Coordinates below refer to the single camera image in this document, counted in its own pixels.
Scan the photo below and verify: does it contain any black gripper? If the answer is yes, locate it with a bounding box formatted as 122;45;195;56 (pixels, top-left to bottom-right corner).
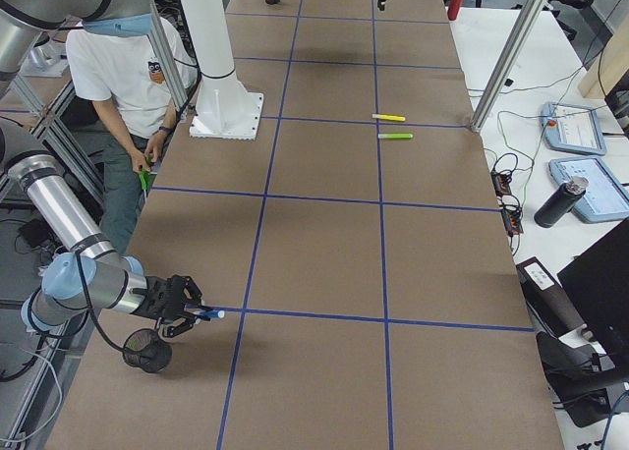
132;275;202;338

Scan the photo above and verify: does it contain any blue highlighter marker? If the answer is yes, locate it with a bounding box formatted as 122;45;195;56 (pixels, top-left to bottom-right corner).
191;309;225;321

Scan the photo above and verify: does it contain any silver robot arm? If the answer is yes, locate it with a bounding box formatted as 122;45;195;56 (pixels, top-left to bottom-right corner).
1;0;211;338

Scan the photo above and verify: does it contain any right black mesh cup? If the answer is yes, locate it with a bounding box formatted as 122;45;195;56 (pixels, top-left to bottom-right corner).
123;328;172;373

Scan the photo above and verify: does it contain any yellow highlighter marker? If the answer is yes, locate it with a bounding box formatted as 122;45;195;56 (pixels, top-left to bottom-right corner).
372;113;406;122

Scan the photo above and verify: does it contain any green highlighter marker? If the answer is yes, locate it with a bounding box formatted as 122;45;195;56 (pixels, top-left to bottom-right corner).
377;133;414;140

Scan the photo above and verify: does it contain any person in white shirt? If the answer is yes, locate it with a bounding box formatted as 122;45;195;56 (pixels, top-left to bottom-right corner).
66;29;177;253

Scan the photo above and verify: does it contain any upper blue teach pendant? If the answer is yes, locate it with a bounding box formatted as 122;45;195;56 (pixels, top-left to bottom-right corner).
541;101;606;156

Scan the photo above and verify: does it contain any blue teach pendant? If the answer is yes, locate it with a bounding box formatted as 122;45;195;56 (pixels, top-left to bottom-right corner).
541;101;606;156
548;155;628;224

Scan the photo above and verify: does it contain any black water bottle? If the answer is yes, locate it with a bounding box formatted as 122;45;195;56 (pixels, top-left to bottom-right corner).
534;176;589;228

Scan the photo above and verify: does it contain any lower blue teach pendant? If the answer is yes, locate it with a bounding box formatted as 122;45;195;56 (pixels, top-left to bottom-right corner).
548;155;628;224

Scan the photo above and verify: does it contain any aluminium frame post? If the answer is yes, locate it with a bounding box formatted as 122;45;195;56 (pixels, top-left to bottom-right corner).
470;0;547;133

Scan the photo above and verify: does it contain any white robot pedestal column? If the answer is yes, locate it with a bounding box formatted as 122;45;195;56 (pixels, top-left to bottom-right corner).
180;0;264;141

